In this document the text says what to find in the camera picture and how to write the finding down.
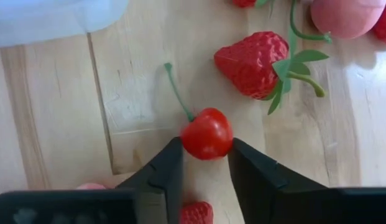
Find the clear plastic tupperware container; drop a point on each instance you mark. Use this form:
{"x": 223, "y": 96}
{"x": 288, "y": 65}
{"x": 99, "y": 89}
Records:
{"x": 40, "y": 18}

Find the red toy cherry green stem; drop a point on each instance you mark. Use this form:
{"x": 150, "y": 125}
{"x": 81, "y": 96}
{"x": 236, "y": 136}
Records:
{"x": 208, "y": 137}

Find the large red toy strawberry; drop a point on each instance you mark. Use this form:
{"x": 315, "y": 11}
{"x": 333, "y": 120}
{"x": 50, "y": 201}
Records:
{"x": 251, "y": 65}

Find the dark red toy cherry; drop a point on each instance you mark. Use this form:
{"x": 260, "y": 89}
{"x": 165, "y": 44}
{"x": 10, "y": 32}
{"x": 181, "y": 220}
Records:
{"x": 384, "y": 26}

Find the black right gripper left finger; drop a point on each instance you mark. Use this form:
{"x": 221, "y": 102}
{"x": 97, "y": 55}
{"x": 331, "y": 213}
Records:
{"x": 161, "y": 180}

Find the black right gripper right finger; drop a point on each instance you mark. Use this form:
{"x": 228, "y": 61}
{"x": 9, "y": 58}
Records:
{"x": 258, "y": 180}

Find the pink toy peach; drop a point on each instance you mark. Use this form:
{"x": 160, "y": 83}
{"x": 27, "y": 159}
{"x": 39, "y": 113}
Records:
{"x": 90, "y": 186}
{"x": 345, "y": 17}

